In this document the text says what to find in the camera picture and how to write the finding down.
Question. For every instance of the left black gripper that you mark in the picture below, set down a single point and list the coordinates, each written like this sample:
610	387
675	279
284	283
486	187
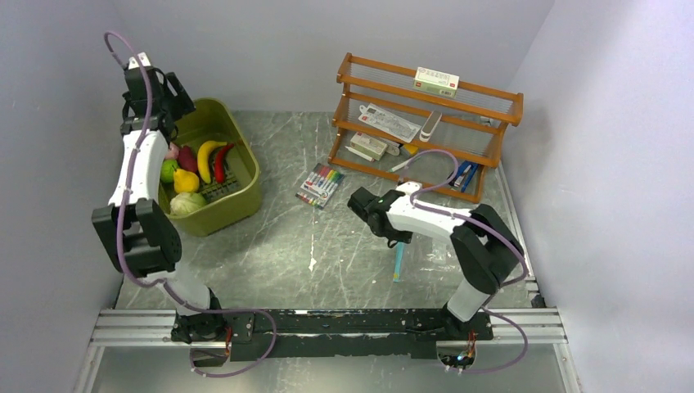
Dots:
183	105

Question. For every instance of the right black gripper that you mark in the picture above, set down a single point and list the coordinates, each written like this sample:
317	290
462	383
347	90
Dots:
403	236

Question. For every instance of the dark red sweet potato toy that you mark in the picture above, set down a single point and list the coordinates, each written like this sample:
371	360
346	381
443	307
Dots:
187	159

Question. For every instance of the yellow pear toy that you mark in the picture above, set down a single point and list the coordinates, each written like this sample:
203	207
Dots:
185	181

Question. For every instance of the clear zip bag blue zipper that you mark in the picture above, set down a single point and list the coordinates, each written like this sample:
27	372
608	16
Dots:
426	256

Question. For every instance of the purple onion toy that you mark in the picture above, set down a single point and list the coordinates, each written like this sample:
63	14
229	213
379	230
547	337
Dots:
173	152

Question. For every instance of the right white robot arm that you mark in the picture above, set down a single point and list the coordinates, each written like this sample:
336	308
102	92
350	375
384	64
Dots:
485	247

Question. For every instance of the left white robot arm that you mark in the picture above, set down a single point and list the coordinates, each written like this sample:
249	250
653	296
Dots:
140	240

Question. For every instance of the pack of coloured markers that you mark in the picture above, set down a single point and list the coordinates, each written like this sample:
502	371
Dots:
321	184

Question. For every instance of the yellow banana toy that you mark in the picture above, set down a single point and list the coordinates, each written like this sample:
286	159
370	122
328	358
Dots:
203	156

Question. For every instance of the small white box lower shelf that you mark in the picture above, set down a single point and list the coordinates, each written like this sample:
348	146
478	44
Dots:
366	146

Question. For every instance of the green lime toy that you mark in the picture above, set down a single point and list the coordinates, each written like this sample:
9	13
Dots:
168	170

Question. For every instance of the red chili toy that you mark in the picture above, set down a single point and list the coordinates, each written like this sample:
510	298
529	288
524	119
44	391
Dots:
219	160

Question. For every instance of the flat white packaged item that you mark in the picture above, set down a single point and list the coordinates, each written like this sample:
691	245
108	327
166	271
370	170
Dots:
387	122

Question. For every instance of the pale green cabbage toy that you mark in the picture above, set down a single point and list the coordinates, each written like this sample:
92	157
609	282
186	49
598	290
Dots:
186	203

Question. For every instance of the orange wooden shelf rack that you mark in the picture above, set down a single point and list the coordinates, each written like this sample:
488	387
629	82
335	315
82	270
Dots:
471	128

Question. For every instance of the blue stapler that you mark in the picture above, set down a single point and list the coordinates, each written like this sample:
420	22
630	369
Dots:
463	176

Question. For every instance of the olive green plastic basket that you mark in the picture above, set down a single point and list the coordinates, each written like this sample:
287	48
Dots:
239	196

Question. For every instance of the white green box on shelf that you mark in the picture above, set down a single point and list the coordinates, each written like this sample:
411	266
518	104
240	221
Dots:
435	82

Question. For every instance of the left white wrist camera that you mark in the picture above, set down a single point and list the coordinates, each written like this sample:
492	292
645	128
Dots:
141	59

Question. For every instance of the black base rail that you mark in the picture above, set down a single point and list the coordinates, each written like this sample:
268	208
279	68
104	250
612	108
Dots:
287	333

